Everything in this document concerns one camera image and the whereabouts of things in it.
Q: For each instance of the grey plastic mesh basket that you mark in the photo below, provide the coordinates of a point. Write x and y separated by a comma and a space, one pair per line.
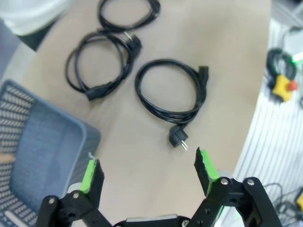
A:
47, 142

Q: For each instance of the yellow emergency stop button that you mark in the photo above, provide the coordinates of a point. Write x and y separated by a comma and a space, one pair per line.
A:
281, 87

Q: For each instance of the person's hand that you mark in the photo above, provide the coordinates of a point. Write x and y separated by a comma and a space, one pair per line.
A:
6, 158

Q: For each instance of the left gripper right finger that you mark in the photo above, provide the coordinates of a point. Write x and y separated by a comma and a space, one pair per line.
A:
206, 170

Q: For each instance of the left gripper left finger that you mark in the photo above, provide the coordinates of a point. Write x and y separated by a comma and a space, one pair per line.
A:
92, 179

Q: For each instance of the person in white shirt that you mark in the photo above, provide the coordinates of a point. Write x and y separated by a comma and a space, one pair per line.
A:
23, 14

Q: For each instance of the aluminium profile table frame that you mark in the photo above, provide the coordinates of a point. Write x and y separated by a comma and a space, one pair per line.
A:
272, 153

